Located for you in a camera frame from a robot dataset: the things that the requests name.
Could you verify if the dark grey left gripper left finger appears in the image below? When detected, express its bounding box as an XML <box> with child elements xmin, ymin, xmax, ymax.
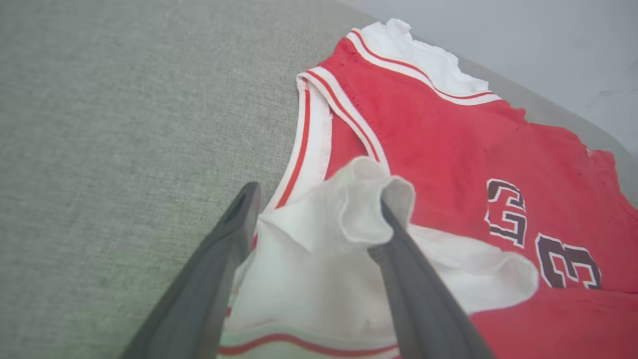
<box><xmin>120</xmin><ymin>181</ymin><xmax>263</xmax><ymax>359</ymax></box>

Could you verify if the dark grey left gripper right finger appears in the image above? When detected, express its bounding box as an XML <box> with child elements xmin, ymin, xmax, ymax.
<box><xmin>367</xmin><ymin>199</ymin><xmax>497</xmax><ymax>359</ymax></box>

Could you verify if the red white basketball jersey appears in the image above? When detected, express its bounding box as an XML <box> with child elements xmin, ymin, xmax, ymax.
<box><xmin>217</xmin><ymin>18</ymin><xmax>638</xmax><ymax>359</ymax></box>

